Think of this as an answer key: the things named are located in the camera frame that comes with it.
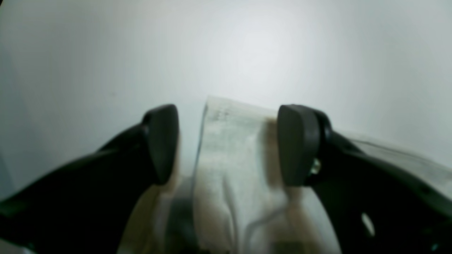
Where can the light grey t-shirt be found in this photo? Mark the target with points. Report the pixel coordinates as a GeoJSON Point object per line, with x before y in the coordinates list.
{"type": "Point", "coordinates": [236, 201]}

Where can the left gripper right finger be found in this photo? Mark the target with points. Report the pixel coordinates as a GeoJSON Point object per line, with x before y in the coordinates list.
{"type": "Point", "coordinates": [375, 207]}

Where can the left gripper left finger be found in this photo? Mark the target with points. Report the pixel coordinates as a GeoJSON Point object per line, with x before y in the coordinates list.
{"type": "Point", "coordinates": [83, 207]}

